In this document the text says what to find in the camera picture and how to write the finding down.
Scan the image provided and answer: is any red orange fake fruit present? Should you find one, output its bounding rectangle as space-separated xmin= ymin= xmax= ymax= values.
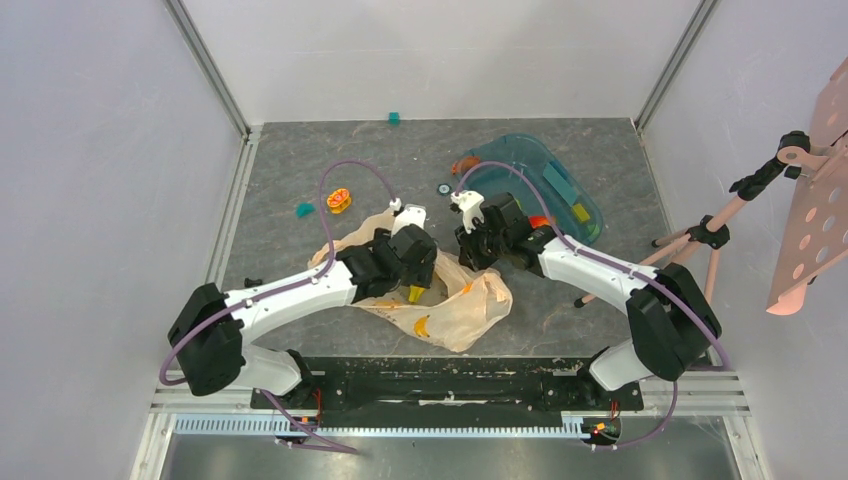
xmin=528 ymin=215 xmax=551 ymax=229

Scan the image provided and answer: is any yellow fake banana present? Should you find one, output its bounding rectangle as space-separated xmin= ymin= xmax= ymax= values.
xmin=407 ymin=285 xmax=428 ymax=304

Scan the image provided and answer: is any orange plastic bag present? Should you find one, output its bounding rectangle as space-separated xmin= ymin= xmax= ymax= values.
xmin=308 ymin=208 xmax=513 ymax=352

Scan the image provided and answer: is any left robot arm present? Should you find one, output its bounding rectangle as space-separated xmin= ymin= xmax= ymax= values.
xmin=160 ymin=224 xmax=438 ymax=408

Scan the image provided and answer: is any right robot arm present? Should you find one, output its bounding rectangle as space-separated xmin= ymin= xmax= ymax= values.
xmin=450 ymin=190 xmax=722 ymax=408

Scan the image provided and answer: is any teal transparent plastic tub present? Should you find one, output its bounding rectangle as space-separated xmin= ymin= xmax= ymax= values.
xmin=451 ymin=133 xmax=604 ymax=245

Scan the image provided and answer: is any blue lego brick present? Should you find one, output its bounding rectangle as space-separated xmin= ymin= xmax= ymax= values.
xmin=543 ymin=162 xmax=579 ymax=206

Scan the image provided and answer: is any yellow wedge block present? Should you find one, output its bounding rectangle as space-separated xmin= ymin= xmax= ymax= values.
xmin=571 ymin=203 xmax=591 ymax=224

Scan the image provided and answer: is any orange curved toy piece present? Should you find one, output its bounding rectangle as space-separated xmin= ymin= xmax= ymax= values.
xmin=451 ymin=156 xmax=481 ymax=176

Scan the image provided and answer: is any green cube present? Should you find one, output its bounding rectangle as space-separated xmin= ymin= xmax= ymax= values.
xmin=587 ymin=224 xmax=602 ymax=242

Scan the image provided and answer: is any yellow butterfly toy block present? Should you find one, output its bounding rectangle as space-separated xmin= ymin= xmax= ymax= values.
xmin=326 ymin=188 xmax=352 ymax=215

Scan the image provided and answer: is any teal triangular block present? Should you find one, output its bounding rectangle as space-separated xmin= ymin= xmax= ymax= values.
xmin=295 ymin=203 xmax=316 ymax=218

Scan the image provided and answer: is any small black knob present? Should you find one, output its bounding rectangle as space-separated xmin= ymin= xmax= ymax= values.
xmin=243 ymin=278 xmax=264 ymax=288

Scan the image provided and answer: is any pink tripod stand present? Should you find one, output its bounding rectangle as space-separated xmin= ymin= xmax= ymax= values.
xmin=573 ymin=129 xmax=815 ymax=310

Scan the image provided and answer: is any pink perforated panel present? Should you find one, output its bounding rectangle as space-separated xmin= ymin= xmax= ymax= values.
xmin=767 ymin=62 xmax=847 ymax=316

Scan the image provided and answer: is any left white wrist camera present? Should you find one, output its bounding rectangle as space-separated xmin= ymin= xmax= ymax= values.
xmin=389 ymin=198 xmax=427 ymax=236

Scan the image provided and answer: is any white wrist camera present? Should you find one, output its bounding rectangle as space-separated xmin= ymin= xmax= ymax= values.
xmin=450 ymin=190 xmax=485 ymax=234
xmin=389 ymin=198 xmax=427 ymax=236

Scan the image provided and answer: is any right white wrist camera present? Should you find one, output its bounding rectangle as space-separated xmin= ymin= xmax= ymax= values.
xmin=450 ymin=190 xmax=485 ymax=234

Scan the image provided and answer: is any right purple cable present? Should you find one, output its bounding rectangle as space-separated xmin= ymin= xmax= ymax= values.
xmin=453 ymin=160 xmax=733 ymax=452

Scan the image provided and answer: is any black base frame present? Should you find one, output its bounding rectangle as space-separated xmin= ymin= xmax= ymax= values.
xmin=278 ymin=356 xmax=644 ymax=412

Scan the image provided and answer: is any aluminium rail frame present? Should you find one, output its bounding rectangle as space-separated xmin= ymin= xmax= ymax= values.
xmin=130 ymin=1 xmax=773 ymax=479

